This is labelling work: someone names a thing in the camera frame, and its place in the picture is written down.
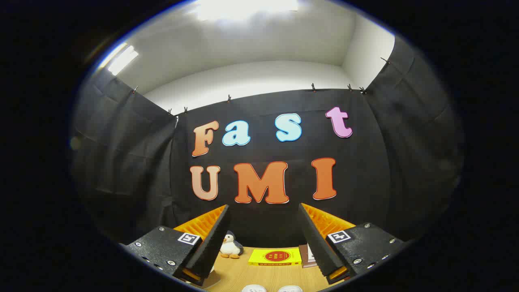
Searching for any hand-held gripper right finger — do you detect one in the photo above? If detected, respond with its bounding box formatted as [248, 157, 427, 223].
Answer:
[299, 202, 407, 285]

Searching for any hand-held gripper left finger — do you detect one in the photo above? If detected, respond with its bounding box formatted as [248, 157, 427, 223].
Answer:
[120, 204, 232, 287]

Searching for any penguin plush toy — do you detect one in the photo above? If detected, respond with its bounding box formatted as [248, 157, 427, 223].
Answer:
[219, 230, 244, 259]

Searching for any yellow book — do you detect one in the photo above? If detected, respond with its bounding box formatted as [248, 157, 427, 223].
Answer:
[248, 248, 302, 267]

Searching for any black backdrop cloth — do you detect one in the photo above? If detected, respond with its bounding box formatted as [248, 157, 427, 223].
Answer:
[71, 36, 465, 249]

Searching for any long ceiling light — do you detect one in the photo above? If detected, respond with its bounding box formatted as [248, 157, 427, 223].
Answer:
[106, 43, 139, 77]

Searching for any wide ceiling light panel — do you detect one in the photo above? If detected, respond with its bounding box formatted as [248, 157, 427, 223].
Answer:
[190, 0, 301, 21]

